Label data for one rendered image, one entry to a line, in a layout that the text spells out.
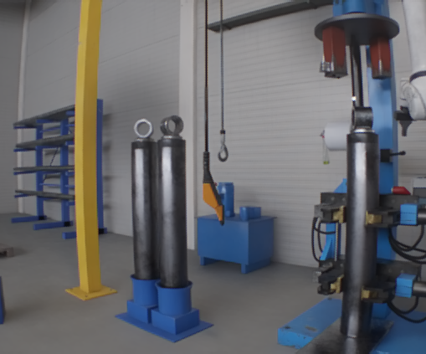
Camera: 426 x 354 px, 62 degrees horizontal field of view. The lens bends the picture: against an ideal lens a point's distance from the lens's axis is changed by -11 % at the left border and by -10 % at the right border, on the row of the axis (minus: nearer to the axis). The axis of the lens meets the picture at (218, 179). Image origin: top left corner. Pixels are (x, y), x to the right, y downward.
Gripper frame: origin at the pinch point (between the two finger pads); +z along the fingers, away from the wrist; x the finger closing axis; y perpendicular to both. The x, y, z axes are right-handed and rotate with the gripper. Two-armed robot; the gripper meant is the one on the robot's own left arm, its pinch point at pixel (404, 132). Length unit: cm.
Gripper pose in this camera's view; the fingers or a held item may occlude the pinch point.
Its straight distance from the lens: 244.4
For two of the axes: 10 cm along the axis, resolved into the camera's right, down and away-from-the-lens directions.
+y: 1.8, -4.5, 8.7
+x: -9.8, 0.0, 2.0
